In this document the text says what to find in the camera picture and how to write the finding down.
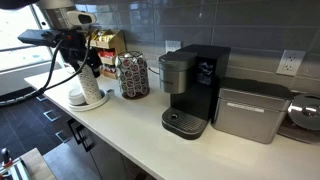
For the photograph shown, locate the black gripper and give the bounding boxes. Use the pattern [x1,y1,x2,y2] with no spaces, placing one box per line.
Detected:
[61,29,102,79]

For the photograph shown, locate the dark grey base cabinet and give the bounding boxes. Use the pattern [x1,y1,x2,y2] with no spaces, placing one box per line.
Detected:
[42,113,149,180]

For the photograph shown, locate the appliance with round silver lid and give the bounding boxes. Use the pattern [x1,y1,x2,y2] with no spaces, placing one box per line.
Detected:
[276,92,320,145]

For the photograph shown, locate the black cabinet handle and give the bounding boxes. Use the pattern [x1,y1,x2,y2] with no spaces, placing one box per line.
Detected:
[75,124,96,153]
[66,117,83,146]

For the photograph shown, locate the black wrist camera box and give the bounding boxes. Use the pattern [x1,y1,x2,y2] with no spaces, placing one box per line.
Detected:
[17,28,68,48]

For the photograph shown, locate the black silver coffee maker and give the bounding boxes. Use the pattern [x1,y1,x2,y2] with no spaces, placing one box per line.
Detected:
[157,43,232,141]

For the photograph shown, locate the white double wall outlet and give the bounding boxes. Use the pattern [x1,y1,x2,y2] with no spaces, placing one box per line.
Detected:
[275,49,307,77]
[165,39,183,54]

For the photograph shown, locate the light wooden table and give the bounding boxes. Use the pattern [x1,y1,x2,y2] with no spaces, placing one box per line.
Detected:
[19,147,58,180]

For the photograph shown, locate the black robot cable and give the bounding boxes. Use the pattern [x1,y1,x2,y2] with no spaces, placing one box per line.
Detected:
[0,37,92,108]

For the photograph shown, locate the white round tray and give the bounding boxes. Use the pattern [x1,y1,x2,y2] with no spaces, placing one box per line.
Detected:
[67,89,110,113]

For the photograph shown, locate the stack of white cup lids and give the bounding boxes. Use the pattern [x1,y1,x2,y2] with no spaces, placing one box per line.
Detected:
[67,87,87,106]

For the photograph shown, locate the wooden tea bag organizer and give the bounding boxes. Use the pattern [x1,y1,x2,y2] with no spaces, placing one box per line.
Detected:
[86,28,127,81]

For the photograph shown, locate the black coffee maker cord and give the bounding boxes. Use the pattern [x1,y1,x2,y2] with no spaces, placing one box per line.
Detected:
[147,66,161,76]

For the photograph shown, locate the wire coffee pod carousel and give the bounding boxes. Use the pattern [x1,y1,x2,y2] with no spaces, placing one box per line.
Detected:
[115,50,151,100]

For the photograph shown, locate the silver toaster box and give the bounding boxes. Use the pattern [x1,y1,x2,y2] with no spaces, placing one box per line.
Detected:
[211,76,295,145]

